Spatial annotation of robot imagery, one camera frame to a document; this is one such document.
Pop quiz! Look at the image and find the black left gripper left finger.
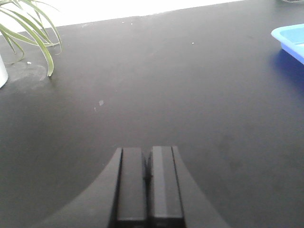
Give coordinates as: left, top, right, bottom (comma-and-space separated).
35, 148, 147, 228

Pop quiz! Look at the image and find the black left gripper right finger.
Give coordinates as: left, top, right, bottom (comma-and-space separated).
148, 146, 229, 228

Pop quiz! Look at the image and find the blue plastic tray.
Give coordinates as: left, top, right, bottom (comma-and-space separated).
271, 24, 304, 64

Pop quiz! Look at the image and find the white plant pot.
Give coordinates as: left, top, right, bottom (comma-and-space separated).
0, 56, 8, 88

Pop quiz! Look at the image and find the green spider plant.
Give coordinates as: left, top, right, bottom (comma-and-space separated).
0, 0, 62, 77

